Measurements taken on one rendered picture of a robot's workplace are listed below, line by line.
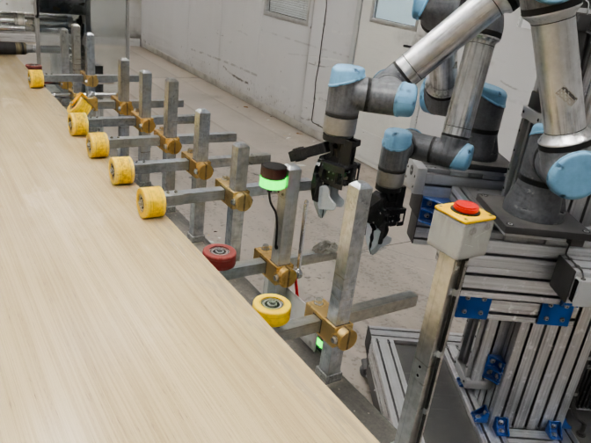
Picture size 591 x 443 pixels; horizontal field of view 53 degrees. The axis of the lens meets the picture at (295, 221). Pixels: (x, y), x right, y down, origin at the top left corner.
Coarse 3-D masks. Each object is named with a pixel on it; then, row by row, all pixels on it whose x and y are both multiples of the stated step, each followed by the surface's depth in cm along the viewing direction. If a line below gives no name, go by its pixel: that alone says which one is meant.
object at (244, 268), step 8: (312, 248) 159; (296, 256) 154; (304, 256) 155; (312, 256) 156; (320, 256) 158; (328, 256) 159; (336, 256) 161; (240, 264) 146; (248, 264) 147; (256, 264) 147; (264, 264) 148; (296, 264) 154; (304, 264) 156; (224, 272) 143; (232, 272) 144; (240, 272) 145; (248, 272) 147; (256, 272) 148
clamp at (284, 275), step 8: (256, 248) 153; (256, 256) 152; (264, 256) 149; (272, 264) 146; (288, 264) 147; (264, 272) 150; (272, 272) 146; (280, 272) 144; (288, 272) 144; (272, 280) 147; (280, 280) 144; (288, 280) 145
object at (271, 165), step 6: (270, 162) 137; (270, 168) 133; (276, 168) 133; (282, 168) 134; (276, 180) 134; (270, 192) 137; (282, 192) 138; (270, 198) 138; (282, 198) 139; (270, 204) 138; (276, 216) 140; (276, 222) 141; (276, 228) 142; (276, 234) 143; (276, 240) 143; (276, 246) 144
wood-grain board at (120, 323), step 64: (0, 64) 305; (0, 128) 208; (64, 128) 217; (0, 192) 158; (64, 192) 163; (128, 192) 169; (0, 256) 128; (64, 256) 131; (128, 256) 135; (192, 256) 138; (0, 320) 107; (64, 320) 110; (128, 320) 112; (192, 320) 114; (256, 320) 117; (0, 384) 92; (64, 384) 94; (128, 384) 96; (192, 384) 97; (256, 384) 99; (320, 384) 101
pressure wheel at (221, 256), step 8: (208, 248) 142; (216, 248) 143; (224, 248) 143; (232, 248) 143; (208, 256) 138; (216, 256) 138; (224, 256) 139; (232, 256) 140; (216, 264) 138; (224, 264) 139; (232, 264) 140
